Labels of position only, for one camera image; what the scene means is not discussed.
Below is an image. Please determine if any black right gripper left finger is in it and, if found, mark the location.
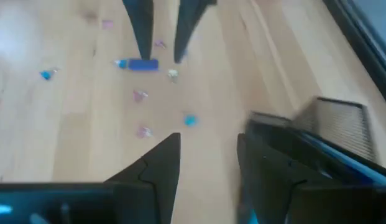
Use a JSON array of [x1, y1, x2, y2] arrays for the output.
[[0, 133, 182, 224]]

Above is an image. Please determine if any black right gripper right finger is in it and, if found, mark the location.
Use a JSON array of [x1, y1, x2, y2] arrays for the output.
[[236, 133, 386, 224]]

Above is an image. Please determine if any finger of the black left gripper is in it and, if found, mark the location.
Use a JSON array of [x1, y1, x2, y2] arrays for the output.
[[173, 0, 218, 64], [122, 0, 155, 61]]

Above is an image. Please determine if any small purple blue clip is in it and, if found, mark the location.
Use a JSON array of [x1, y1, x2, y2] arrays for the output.
[[127, 58, 160, 72]]

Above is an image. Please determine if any white binder clip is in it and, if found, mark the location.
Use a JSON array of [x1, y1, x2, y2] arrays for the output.
[[167, 68, 180, 83]]

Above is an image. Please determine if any teal binder clip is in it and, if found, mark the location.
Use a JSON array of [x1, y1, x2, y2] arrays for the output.
[[183, 114, 198, 127]]

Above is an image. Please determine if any black mesh desk organizer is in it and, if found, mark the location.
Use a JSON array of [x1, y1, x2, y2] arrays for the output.
[[246, 95, 386, 187]]

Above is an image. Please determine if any black aluminium table frame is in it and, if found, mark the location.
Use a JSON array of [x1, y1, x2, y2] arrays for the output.
[[322, 0, 386, 109]]

